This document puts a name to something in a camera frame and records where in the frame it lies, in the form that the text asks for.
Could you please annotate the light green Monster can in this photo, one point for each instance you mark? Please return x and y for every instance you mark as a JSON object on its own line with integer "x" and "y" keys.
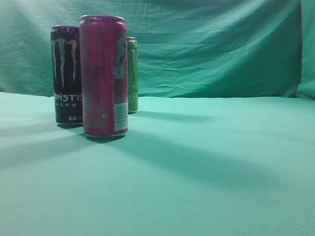
{"x": 132, "y": 62}

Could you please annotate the pink energy drink can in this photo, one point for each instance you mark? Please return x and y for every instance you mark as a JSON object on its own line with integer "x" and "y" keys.
{"x": 103, "y": 52}

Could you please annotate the green cloth backdrop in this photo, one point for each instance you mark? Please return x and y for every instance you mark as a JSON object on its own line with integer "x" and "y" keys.
{"x": 223, "y": 143}

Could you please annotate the black Monster energy can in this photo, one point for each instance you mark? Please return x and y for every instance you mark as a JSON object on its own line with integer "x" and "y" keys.
{"x": 65, "y": 50}

